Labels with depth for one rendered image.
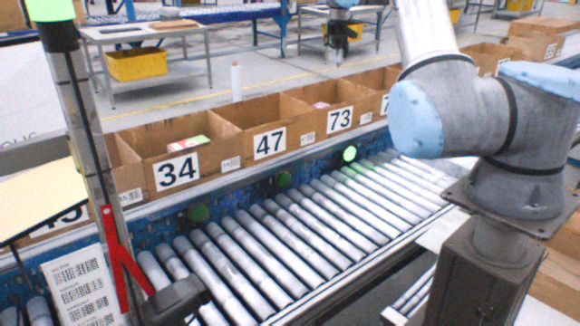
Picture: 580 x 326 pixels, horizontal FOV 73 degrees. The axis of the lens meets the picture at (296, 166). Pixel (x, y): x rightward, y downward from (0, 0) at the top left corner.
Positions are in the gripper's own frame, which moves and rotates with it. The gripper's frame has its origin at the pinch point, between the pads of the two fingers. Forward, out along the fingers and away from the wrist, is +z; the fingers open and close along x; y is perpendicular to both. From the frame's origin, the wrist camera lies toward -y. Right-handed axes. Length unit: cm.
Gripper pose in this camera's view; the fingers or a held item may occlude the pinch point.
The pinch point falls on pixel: (339, 64)
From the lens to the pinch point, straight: 187.0
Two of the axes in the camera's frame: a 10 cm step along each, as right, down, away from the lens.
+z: -0.2, 8.6, 5.1
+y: -7.5, 3.3, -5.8
